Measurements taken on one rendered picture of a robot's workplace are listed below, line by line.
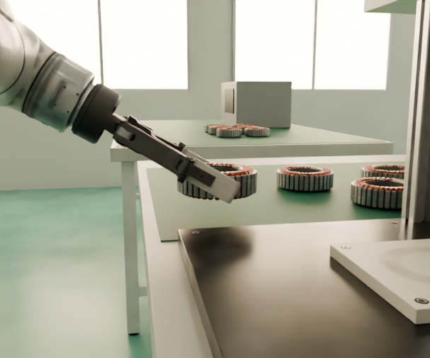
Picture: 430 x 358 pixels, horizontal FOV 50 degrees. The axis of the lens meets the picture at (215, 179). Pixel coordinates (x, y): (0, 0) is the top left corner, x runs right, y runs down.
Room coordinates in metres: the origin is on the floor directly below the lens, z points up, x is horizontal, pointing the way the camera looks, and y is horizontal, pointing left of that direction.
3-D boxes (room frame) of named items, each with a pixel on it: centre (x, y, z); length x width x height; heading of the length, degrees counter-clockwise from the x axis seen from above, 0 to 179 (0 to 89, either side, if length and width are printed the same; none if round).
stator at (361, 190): (0.78, -0.29, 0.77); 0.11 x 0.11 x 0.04
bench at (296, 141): (2.65, -0.01, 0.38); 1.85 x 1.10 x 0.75; 10
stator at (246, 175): (0.64, 0.00, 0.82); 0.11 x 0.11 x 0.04
